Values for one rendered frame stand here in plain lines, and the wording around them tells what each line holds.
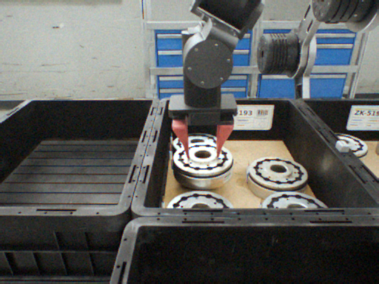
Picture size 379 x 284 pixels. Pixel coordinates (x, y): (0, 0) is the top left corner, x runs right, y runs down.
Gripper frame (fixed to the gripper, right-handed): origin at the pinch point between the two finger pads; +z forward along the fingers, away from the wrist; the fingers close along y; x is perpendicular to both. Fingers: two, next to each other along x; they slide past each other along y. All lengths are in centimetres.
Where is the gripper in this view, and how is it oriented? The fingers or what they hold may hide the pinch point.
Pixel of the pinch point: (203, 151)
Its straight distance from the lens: 51.8
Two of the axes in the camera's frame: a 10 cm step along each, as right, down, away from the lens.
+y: 10.0, -0.2, -0.2
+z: 0.3, 8.7, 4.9
